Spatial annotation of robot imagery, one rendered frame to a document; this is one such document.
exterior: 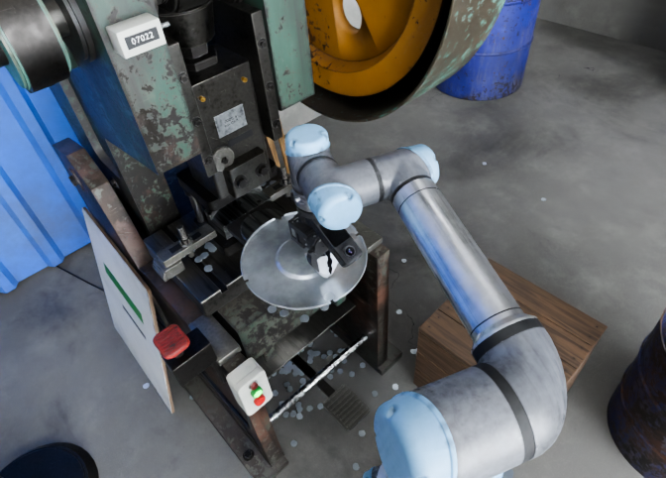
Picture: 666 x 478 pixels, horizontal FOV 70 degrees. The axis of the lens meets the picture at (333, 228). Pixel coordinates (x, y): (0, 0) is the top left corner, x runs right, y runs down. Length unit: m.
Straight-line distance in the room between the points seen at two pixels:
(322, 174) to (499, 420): 0.42
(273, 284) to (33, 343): 1.43
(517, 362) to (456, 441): 0.12
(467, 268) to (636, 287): 1.65
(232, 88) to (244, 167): 0.17
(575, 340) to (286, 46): 1.13
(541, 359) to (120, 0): 0.75
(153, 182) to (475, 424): 1.02
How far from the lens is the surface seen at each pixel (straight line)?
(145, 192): 1.34
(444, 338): 1.49
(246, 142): 1.10
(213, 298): 1.19
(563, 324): 1.60
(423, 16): 1.01
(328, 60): 1.30
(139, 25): 0.82
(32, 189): 2.35
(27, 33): 0.85
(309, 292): 1.04
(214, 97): 1.01
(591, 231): 2.43
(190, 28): 0.99
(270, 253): 1.12
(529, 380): 0.60
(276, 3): 0.99
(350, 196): 0.73
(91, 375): 2.10
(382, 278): 1.39
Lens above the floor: 1.60
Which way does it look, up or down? 45 degrees down
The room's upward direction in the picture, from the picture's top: 6 degrees counter-clockwise
